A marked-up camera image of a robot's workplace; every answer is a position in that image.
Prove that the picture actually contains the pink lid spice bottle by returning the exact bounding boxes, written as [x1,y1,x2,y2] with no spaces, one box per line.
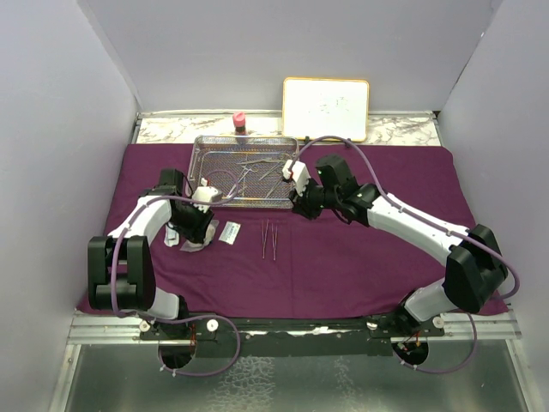
[232,112,247,136]

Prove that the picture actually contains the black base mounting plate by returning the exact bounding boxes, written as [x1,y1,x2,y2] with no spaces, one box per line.
[139,315,444,358]

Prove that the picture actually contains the white blue label packet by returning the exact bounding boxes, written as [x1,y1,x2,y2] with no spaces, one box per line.
[219,221,241,245]

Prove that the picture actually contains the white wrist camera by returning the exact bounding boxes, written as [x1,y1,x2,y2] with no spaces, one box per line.
[191,185,222,213]
[282,160,311,197]

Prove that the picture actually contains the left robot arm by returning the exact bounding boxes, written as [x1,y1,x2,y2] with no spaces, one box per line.
[87,168,222,339]

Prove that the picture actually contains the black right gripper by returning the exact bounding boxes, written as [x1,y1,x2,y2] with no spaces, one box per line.
[288,175,340,220]

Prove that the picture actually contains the yellow framed whiteboard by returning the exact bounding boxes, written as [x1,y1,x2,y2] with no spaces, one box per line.
[281,77,370,142]

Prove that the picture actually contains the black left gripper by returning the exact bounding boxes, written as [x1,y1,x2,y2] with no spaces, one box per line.
[172,197,214,243]

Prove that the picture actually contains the metal mesh tray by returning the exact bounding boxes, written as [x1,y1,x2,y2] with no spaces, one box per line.
[185,136,299,209]

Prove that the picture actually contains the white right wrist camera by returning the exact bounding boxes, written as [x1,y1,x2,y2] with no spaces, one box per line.
[282,160,311,197]

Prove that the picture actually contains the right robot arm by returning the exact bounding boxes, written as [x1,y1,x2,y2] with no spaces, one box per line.
[282,154,508,336]

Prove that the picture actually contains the aluminium frame rail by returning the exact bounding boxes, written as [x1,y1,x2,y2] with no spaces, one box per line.
[67,310,522,345]

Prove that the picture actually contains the white gauze bag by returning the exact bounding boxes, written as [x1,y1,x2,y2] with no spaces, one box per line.
[180,220,219,252]

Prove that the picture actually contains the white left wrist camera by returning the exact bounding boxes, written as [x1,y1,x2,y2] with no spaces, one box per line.
[191,185,222,213]

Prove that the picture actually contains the steel forceps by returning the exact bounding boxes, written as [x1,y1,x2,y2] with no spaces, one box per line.
[227,164,257,197]

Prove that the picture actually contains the steel clamp right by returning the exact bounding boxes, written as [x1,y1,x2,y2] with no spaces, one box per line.
[258,164,284,198]

